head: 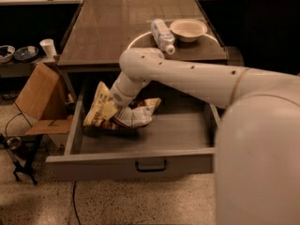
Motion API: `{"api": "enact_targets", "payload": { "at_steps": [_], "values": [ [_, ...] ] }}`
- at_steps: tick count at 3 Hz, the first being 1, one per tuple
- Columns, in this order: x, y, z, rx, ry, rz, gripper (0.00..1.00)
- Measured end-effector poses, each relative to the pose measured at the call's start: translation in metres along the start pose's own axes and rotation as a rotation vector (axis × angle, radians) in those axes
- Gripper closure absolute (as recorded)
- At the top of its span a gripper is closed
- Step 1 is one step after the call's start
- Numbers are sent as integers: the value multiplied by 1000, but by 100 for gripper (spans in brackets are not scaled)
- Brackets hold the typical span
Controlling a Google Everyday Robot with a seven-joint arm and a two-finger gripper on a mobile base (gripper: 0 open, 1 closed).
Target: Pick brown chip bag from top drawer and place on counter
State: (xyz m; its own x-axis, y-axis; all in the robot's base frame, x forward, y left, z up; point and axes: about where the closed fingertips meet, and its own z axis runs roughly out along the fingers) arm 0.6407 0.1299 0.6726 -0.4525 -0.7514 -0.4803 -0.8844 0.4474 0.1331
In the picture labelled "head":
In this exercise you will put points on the black office chair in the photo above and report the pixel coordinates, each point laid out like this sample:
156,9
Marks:
270,36

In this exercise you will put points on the grey drawer cabinet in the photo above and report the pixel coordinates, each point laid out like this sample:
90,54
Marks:
106,28

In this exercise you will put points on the clear plastic water bottle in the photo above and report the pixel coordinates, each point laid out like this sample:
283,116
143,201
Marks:
163,36

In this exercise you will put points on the open grey top drawer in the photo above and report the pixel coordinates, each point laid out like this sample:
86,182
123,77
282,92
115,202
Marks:
181,133

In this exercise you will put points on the black drawer handle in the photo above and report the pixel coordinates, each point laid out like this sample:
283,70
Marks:
151,168

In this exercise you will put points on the white paper cup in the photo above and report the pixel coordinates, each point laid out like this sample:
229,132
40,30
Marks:
48,47

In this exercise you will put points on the brown chip bag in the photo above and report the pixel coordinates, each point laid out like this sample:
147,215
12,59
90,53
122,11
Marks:
105,114

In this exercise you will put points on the brown cardboard box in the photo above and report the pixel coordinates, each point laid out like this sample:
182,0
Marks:
44,97

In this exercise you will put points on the blue patterned bowl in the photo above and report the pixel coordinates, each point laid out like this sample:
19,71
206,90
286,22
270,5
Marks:
26,54

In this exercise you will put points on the white and blue bowl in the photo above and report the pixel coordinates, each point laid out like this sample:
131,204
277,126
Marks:
6,53

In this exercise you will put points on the beige paper bowl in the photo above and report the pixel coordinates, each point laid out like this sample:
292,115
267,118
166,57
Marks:
188,30

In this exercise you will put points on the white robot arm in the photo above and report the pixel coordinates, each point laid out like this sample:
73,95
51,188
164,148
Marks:
257,158

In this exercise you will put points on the grey side shelf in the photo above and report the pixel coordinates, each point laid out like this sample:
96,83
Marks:
14,69

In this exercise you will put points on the black metal stand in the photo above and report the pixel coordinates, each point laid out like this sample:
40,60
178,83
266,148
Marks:
26,168

